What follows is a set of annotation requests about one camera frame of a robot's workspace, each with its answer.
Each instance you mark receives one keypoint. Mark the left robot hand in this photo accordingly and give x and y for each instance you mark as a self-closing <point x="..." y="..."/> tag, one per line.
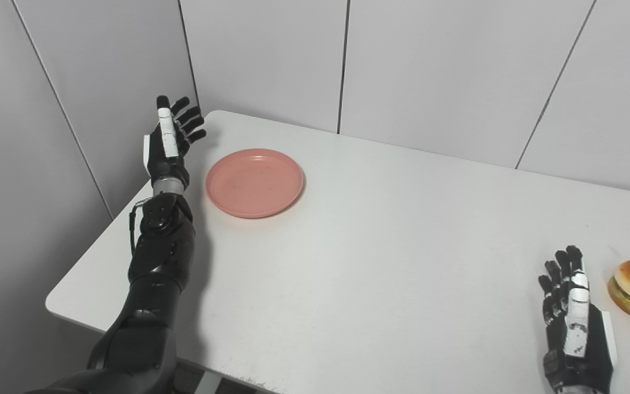
<point x="166" y="150"/>

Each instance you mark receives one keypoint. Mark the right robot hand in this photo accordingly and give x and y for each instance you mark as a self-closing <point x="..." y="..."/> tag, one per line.
<point x="575" y="339"/>

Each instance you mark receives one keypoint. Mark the pink round plate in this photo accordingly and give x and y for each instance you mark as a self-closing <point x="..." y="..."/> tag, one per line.
<point x="255" y="182"/>

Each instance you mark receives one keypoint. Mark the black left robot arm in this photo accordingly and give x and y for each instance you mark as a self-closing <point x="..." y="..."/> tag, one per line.
<point x="145" y="284"/>

